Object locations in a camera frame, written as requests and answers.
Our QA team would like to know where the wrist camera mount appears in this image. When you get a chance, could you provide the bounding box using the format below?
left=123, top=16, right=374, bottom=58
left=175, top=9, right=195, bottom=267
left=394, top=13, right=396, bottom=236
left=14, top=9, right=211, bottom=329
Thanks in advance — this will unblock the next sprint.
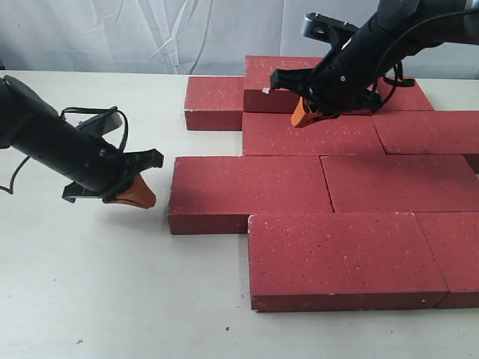
left=302, top=13, right=359, bottom=50
left=76, top=111, right=123, bottom=137

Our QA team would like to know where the red brick with white specks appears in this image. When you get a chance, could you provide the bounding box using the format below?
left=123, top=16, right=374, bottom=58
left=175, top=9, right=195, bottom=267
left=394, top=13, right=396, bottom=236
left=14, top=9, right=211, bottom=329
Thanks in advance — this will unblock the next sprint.
left=242, top=112, right=385, bottom=156

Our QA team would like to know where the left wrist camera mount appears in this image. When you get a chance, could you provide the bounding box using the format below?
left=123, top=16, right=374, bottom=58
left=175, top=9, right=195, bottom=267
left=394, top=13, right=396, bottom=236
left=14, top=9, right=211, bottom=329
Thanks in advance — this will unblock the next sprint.
left=76, top=111, right=123, bottom=137

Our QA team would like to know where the red brick middle row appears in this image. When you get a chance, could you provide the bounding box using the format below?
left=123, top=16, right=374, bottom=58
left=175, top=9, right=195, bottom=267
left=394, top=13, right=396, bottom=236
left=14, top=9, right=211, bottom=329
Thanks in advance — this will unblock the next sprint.
left=321, top=155, right=478, bottom=212

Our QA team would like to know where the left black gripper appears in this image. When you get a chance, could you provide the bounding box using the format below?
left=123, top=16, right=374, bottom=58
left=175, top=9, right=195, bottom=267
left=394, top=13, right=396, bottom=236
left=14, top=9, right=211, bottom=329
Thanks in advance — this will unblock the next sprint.
left=37, top=115, right=164, bottom=209

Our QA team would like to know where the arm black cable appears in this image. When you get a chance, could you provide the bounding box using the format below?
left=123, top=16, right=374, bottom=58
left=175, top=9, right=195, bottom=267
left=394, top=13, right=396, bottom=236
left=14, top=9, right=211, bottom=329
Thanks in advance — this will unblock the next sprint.
left=0, top=105, right=130, bottom=195
left=370, top=7, right=479, bottom=113

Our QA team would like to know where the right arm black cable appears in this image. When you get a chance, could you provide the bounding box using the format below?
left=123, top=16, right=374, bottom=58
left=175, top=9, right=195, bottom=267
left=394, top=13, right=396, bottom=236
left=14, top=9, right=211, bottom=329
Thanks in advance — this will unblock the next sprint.
left=370, top=7, right=479, bottom=113

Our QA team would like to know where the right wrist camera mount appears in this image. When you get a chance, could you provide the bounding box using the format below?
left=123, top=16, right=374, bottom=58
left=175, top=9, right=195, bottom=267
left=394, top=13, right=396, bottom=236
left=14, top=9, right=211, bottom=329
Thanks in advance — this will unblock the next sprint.
left=302, top=13, right=359, bottom=50

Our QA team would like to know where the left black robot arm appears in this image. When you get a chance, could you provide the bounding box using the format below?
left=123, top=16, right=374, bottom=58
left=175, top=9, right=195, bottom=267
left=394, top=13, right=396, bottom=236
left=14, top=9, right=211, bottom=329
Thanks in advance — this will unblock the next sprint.
left=1, top=76, right=164, bottom=209

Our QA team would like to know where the red brick under back stack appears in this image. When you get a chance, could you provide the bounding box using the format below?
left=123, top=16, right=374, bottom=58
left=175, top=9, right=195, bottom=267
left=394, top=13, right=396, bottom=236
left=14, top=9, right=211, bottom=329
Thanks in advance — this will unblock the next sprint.
left=184, top=76, right=244, bottom=131

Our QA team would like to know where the white fabric backdrop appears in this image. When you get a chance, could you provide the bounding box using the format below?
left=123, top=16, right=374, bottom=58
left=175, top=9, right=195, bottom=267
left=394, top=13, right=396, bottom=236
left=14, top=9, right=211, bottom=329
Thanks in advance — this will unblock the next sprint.
left=0, top=0, right=479, bottom=82

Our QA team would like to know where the red brick right row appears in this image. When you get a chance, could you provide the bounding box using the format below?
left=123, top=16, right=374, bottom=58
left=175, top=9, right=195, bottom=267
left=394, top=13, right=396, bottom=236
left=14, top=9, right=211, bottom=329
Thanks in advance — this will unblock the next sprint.
left=371, top=111, right=478, bottom=155

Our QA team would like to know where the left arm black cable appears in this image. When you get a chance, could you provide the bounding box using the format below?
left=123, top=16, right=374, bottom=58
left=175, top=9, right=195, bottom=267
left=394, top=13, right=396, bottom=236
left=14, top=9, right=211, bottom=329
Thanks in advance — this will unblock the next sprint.
left=0, top=105, right=130, bottom=195

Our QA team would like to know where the red brick row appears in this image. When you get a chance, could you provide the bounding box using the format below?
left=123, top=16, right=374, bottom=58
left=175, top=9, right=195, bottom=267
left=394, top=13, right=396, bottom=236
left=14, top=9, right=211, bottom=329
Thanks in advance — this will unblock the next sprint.
left=371, top=111, right=478, bottom=155
left=321, top=155, right=478, bottom=212

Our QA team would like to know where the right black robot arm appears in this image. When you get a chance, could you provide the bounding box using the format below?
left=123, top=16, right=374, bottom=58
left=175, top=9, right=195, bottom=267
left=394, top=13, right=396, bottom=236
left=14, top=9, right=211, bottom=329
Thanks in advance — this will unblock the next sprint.
left=270, top=0, right=478, bottom=128

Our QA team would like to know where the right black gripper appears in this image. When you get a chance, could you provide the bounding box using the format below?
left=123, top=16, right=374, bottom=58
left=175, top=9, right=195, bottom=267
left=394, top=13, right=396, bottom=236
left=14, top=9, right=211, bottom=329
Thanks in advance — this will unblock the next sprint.
left=270, top=14, right=412, bottom=128

